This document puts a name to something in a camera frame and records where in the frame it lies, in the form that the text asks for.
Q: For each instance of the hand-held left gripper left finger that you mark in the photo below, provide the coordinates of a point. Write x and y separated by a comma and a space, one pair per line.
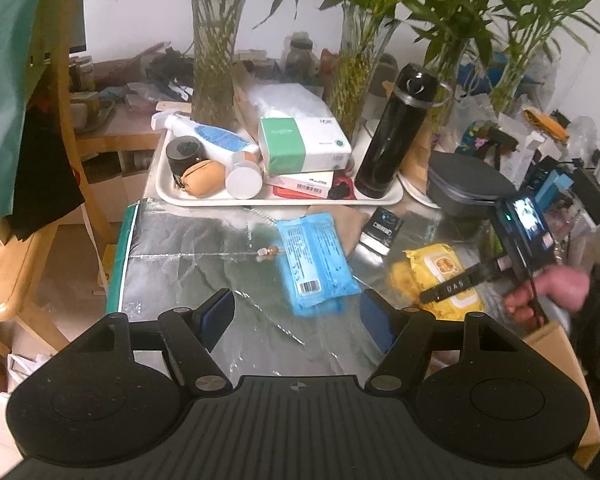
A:
219, 317

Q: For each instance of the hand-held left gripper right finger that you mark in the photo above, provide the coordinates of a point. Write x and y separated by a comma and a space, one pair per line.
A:
375, 320

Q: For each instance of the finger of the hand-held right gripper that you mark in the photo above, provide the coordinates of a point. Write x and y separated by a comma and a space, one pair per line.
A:
452, 287

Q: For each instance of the yellow wet wipes packet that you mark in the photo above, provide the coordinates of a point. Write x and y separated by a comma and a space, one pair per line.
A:
430, 265

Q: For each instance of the blue wet wipes packet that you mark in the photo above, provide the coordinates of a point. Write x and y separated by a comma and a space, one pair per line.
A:
315, 260

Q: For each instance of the cardboard box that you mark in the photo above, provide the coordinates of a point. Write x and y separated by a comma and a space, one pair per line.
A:
560, 360

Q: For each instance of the person's right hand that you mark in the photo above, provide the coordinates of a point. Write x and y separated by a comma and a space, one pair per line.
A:
562, 287

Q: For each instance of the blue carton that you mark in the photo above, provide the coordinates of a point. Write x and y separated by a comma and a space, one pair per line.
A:
552, 187

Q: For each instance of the silver foil mat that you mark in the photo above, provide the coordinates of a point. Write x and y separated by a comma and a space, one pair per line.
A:
180, 270

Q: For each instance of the grey zip case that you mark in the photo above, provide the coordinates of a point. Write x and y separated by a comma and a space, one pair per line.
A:
465, 185

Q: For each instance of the small bead trinket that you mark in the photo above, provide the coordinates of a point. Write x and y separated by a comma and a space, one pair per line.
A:
267, 254

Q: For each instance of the small black box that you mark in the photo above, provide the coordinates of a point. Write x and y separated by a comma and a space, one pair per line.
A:
382, 227

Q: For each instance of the brown paper sheet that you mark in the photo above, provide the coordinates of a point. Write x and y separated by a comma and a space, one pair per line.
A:
352, 225

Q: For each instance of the floral patterned bag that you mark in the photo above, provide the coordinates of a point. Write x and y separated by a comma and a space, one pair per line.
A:
475, 137

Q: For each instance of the white plate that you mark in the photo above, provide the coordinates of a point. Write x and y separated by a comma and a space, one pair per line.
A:
415, 192

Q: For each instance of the orange snack packet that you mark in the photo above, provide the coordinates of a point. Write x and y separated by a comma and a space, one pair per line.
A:
547, 125

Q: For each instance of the white jar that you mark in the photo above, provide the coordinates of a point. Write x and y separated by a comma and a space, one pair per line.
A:
244, 180

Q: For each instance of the brown leather pouch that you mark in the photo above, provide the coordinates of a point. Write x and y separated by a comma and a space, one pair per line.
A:
205, 177

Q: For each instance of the white tray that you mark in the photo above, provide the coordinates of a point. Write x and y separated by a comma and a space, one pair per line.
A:
165, 185

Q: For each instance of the glass vase with bamboo stalks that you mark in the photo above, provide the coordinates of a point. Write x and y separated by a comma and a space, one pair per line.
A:
355, 85
215, 70
450, 90
510, 85

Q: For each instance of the red and white flat box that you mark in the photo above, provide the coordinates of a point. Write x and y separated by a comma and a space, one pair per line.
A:
300, 182

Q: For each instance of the black thermos bottle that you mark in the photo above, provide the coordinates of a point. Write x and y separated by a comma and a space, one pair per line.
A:
392, 135

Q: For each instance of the black round container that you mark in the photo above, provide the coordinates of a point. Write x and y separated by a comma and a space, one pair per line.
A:
185, 155

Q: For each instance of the white spray bottle blue label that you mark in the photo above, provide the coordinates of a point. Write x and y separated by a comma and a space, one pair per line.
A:
215, 135

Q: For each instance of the green and white tissue box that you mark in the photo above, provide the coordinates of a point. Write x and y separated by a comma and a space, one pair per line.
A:
300, 145

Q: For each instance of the white floor bags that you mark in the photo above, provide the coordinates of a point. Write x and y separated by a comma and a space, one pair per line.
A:
25, 370

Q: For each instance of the wooden chair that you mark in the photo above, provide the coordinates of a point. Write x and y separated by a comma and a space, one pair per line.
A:
10, 275

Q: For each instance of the wooden side table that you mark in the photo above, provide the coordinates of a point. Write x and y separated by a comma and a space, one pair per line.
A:
125, 125

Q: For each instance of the white plastic bag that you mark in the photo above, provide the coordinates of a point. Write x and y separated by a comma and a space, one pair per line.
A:
285, 102

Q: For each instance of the dark glass jar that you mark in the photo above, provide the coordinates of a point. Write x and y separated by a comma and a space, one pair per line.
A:
300, 60

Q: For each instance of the green tote bag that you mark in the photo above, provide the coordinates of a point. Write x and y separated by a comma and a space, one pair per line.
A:
5, 135

